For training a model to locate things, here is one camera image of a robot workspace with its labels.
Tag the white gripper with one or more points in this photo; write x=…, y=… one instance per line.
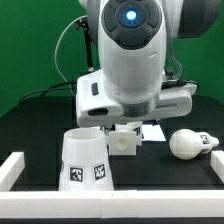
x=94, y=106

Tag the white lamp base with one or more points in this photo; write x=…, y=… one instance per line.
x=124, y=139

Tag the white lamp bulb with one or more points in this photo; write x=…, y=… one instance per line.
x=186, y=144

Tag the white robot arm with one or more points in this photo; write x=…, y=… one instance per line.
x=133, y=37

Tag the white lamp shade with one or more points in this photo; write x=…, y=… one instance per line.
x=85, y=165

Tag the white marker sheet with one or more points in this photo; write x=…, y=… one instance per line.
x=149, y=132

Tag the white front fence bar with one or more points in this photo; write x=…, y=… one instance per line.
x=113, y=204

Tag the white fence bar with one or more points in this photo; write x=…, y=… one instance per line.
x=113, y=204
x=10, y=170
x=217, y=163

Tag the white left fence bar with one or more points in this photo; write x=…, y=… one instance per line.
x=10, y=170

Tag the white right fence bar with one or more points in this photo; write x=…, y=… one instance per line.
x=217, y=163

